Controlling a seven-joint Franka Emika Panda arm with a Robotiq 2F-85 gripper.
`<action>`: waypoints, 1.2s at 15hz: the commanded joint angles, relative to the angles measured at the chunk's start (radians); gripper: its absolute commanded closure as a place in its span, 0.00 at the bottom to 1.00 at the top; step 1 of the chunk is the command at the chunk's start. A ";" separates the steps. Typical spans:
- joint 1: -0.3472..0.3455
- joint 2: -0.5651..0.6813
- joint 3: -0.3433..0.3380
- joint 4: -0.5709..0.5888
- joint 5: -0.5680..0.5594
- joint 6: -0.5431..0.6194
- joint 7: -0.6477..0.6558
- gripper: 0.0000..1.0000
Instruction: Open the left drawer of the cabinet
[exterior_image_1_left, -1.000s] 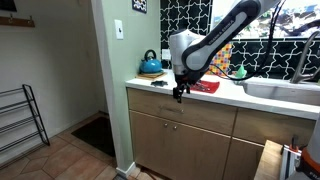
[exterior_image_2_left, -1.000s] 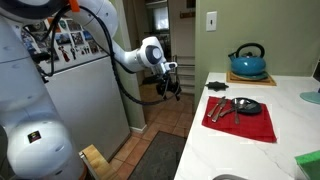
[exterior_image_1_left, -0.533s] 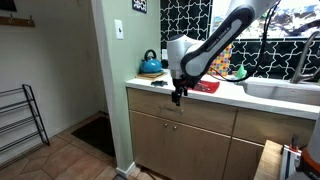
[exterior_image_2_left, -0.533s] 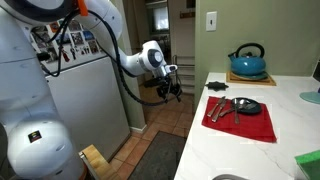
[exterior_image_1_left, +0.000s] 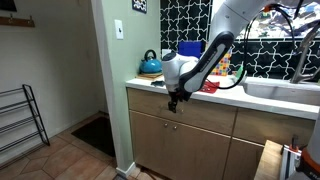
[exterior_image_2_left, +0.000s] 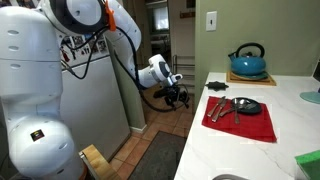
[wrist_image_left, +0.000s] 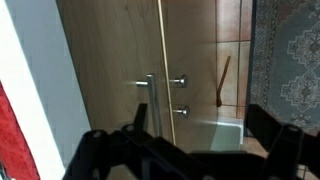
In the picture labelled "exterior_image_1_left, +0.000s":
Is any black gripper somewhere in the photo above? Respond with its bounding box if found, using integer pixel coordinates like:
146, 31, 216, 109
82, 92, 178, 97
167, 89, 193, 114

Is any light wooden cabinet door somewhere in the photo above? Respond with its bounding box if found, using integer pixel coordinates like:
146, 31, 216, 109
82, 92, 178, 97
127, 87, 239, 136

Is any wooden false drawer front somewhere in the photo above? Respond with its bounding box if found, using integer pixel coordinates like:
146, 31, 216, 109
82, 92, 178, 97
231, 106, 316, 148

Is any black star trivet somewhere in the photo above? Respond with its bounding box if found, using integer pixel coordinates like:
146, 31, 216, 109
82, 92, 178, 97
150, 79, 167, 89

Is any wooden board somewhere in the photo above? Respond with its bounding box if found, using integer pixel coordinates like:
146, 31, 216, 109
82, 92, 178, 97
135, 72, 165, 82

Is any red cloth napkin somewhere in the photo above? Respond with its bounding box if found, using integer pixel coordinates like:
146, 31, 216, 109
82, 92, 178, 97
197, 79, 221, 95

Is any blue box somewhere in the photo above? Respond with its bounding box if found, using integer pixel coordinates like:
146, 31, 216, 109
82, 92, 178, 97
177, 40, 204, 60

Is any colourful mosaic tile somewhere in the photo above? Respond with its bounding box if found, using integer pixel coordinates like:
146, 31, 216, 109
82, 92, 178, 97
210, 49, 233, 77

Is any green sponge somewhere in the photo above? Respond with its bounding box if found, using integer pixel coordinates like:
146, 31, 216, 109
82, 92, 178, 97
234, 64, 248, 83

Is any dark doormat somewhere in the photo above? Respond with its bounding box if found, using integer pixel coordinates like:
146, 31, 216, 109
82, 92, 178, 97
70, 115, 116, 158

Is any patterned floor rug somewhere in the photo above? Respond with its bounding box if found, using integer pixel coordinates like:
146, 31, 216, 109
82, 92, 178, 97
112, 173, 130, 180

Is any wooden robot stand top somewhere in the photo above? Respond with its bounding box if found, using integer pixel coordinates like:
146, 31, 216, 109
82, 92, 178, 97
253, 139, 285, 180

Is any white farmhouse sink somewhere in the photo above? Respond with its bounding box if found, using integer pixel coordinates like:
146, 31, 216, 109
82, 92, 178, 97
242, 76, 320, 107

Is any steel kitchen faucet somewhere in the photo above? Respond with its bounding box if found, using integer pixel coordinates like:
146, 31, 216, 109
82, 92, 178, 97
290, 19, 320, 85

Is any blue kettle with black handle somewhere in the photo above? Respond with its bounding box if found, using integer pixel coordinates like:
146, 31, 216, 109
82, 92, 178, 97
138, 48, 163, 75

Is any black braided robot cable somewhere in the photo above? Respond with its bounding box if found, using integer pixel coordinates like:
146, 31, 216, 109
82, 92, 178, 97
216, 2, 298, 91

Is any white light switch plate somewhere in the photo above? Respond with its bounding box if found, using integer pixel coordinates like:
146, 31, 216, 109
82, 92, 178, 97
113, 18, 125, 41

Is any patterned wall picture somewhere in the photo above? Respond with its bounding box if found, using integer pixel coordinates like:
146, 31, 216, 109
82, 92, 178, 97
131, 0, 148, 15

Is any metal mounting bracket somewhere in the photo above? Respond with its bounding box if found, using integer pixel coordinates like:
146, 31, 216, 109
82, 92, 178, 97
279, 134, 303, 180

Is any black wire shoe rack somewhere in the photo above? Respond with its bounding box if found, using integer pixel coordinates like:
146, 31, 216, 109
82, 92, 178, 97
0, 83, 51, 165

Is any wooden wall coat rack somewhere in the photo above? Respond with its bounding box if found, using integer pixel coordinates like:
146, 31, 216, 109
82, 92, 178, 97
0, 15, 36, 29

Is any black picture frame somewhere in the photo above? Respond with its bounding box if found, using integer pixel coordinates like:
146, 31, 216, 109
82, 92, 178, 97
0, 0, 18, 13

